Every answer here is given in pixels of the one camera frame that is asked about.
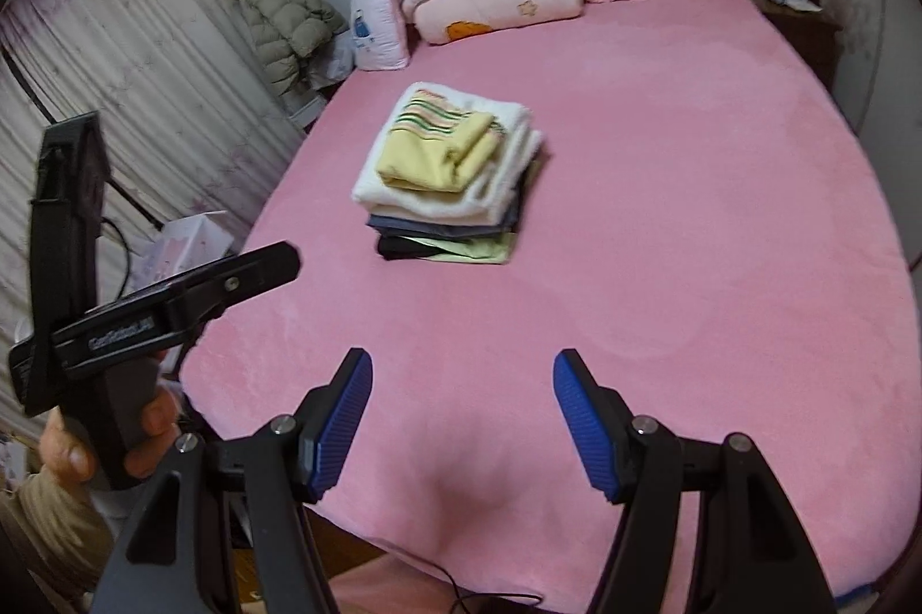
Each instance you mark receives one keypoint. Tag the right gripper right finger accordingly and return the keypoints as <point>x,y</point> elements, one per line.
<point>637,464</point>

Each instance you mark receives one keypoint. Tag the grey green puffer jacket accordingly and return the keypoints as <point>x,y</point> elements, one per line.
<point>303,47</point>

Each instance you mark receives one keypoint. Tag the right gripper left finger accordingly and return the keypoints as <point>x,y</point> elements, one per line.
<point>290,463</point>

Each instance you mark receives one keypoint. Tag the pale pleated curtain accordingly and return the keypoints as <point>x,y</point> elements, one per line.
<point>190,123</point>

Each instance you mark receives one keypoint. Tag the blue grey folded garment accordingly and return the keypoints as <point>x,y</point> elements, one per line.
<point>510,222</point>

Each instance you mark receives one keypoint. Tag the floral sliding wardrobe door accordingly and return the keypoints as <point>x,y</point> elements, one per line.
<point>877,87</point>

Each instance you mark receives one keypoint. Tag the light green folded garment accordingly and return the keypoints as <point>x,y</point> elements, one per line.
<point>488,250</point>

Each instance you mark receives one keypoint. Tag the dark wooden nightstand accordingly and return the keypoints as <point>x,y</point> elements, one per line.
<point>814,36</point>

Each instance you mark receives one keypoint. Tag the white gift bag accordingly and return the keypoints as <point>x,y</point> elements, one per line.
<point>183,244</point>

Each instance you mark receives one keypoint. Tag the yellow striped knit cardigan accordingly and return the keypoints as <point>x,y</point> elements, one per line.
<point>433,146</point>

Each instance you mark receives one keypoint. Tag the small white cartoon pillow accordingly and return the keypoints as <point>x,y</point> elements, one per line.
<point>379,35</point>

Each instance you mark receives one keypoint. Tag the person's left hand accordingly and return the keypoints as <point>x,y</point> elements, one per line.
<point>72,450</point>

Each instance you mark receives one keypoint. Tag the white folded fleece garment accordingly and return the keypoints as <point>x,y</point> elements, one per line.
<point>487,197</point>

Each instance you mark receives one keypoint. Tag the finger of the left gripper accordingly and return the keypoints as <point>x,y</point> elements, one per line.
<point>205,293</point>

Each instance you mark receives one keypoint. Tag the black folded garment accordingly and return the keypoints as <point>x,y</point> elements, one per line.
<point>398,248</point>

